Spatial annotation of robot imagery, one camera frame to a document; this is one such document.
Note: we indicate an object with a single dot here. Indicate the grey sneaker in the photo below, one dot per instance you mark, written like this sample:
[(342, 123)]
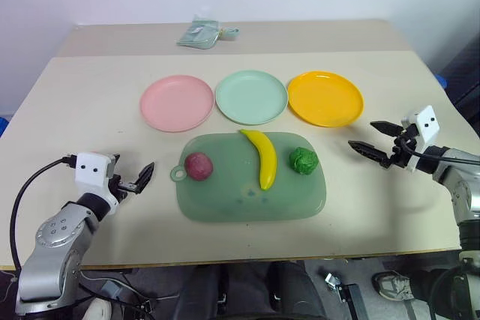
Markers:
[(393, 285)]

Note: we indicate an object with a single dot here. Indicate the purple-red round fruit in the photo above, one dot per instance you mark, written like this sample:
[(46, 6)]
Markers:
[(199, 166)]

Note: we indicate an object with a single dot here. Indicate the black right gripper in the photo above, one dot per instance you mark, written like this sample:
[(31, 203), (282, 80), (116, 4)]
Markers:
[(401, 151)]

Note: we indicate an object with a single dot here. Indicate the green toy cabbage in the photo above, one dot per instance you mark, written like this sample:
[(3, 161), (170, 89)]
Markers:
[(303, 160)]

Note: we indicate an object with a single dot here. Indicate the black trouser leg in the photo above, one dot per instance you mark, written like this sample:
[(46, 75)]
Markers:
[(438, 290)]

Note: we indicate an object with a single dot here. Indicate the silver metal bracket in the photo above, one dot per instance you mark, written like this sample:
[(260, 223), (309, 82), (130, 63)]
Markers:
[(333, 281)]

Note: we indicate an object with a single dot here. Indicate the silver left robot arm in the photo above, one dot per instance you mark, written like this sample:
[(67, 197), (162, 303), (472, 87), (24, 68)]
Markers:
[(56, 237)]

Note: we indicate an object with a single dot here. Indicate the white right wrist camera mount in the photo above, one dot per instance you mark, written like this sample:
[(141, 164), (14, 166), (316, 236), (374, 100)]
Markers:
[(425, 130)]

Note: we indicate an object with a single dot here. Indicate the white shoe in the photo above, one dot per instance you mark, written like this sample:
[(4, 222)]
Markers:
[(98, 308)]

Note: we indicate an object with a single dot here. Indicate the green translucent cutting board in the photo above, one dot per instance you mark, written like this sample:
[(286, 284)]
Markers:
[(232, 192)]

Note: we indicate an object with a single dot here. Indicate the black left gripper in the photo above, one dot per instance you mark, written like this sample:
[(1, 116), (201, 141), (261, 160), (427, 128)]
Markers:
[(119, 185)]

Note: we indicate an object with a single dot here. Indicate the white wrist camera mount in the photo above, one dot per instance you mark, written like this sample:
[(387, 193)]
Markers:
[(90, 172), (425, 130)]

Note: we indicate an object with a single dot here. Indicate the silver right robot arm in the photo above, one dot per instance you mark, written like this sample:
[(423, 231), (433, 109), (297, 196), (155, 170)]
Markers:
[(459, 185)]

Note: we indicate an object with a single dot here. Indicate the yellow plate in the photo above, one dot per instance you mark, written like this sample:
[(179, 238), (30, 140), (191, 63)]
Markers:
[(325, 98)]

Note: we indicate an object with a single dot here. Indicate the pink plate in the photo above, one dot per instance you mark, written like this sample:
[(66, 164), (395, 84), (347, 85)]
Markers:
[(177, 103)]

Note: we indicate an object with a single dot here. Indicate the yellow banana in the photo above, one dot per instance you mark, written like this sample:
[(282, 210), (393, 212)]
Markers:
[(267, 159)]

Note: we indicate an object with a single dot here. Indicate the green plastic packet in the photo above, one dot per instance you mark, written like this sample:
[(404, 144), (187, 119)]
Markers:
[(198, 35)]

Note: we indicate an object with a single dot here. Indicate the light green plate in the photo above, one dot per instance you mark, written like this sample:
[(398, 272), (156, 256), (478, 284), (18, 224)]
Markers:
[(251, 96)]

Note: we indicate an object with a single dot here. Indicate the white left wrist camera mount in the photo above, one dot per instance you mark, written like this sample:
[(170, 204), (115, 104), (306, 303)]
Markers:
[(90, 172)]

